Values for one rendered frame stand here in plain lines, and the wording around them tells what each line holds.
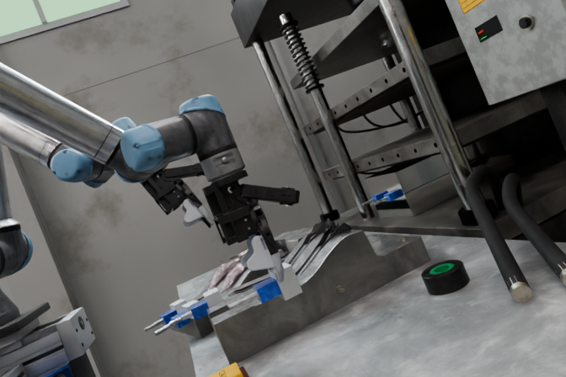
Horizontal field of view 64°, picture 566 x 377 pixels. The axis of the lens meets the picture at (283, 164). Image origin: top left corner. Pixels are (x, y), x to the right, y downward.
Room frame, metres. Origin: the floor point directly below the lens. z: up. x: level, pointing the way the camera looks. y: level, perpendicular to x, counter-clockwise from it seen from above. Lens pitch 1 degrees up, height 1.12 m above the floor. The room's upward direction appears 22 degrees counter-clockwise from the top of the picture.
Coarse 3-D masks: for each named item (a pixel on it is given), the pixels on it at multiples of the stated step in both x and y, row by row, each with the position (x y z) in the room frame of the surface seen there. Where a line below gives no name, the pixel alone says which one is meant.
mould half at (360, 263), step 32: (288, 256) 1.22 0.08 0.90; (320, 256) 1.01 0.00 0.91; (352, 256) 0.99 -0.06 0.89; (384, 256) 1.01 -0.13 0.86; (416, 256) 1.03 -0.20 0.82; (320, 288) 0.97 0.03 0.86; (352, 288) 0.99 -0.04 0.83; (224, 320) 0.91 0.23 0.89; (256, 320) 0.93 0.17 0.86; (288, 320) 0.94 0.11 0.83; (224, 352) 0.94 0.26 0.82; (256, 352) 0.92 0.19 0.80
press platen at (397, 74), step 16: (432, 48) 1.31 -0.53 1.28; (448, 48) 1.33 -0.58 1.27; (464, 48) 1.34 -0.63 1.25; (400, 64) 1.39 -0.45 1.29; (432, 64) 1.31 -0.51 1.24; (384, 80) 1.50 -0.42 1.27; (400, 80) 1.42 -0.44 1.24; (352, 96) 1.74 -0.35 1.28; (368, 96) 1.63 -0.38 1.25; (336, 112) 1.92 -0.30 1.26; (304, 128) 2.34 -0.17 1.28; (320, 128) 2.16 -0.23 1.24
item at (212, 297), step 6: (216, 288) 1.11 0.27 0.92; (204, 294) 1.10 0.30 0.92; (210, 294) 1.07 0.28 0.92; (216, 294) 1.07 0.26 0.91; (204, 300) 1.09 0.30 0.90; (210, 300) 1.07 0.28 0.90; (216, 300) 1.07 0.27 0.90; (222, 300) 1.07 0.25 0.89; (192, 306) 1.08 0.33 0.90; (198, 306) 1.06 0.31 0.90; (204, 306) 1.06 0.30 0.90; (210, 306) 1.06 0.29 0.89; (192, 312) 1.06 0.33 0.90; (198, 312) 1.06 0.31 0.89; (204, 312) 1.06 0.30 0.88; (180, 318) 1.07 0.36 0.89; (186, 318) 1.07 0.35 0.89; (198, 318) 1.06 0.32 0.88
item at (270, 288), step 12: (288, 264) 0.84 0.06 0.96; (276, 276) 0.82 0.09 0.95; (288, 276) 0.82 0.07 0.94; (264, 288) 0.81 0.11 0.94; (276, 288) 0.82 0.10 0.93; (288, 288) 0.82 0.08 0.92; (300, 288) 0.83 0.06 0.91; (240, 300) 0.82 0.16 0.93; (252, 300) 0.83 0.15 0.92; (264, 300) 0.81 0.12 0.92
